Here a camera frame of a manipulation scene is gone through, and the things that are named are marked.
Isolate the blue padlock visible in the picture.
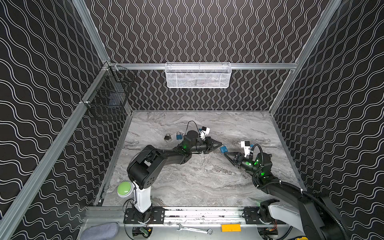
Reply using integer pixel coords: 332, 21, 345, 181
176, 132, 183, 140
220, 146, 228, 154

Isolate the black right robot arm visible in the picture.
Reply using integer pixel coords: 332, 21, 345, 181
224, 152, 350, 240

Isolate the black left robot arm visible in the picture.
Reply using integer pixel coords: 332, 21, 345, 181
127, 131, 223, 213

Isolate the yellow block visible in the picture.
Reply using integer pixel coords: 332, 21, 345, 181
221, 224, 242, 233

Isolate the silver combination wrench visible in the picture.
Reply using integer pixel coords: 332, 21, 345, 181
177, 224, 213, 235

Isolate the green push button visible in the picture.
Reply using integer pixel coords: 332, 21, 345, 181
117, 181, 134, 198

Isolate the yellow black tool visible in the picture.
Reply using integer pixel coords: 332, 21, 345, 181
288, 236, 309, 240

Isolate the aluminium back crossbar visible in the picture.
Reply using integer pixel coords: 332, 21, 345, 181
111, 62, 298, 71

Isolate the grey cloth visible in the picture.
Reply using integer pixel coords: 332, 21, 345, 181
80, 223, 120, 240

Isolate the aluminium left side bar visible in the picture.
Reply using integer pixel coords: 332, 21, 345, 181
1, 62, 109, 240

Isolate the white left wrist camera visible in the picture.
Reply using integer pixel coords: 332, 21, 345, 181
199, 127, 210, 140

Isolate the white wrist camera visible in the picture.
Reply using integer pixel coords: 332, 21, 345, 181
241, 141, 253, 157
199, 127, 210, 140

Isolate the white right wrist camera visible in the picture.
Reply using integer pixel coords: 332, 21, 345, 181
241, 141, 253, 157

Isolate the white wire mesh basket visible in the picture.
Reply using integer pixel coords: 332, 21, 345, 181
165, 67, 232, 89

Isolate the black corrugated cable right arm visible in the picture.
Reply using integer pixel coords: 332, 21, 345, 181
263, 182, 350, 240

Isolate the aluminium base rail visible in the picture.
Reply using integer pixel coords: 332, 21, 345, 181
85, 206, 326, 227

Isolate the black wire mesh basket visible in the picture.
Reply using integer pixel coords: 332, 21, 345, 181
85, 65, 137, 122

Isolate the aluminium corner frame post right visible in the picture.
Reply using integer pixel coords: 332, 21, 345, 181
269, 0, 342, 116

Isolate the aluminium corner frame post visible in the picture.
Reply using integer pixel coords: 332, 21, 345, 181
269, 0, 342, 116
73, 0, 111, 63

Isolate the aluminium corner frame post left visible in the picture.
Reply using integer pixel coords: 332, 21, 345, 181
73, 0, 111, 63

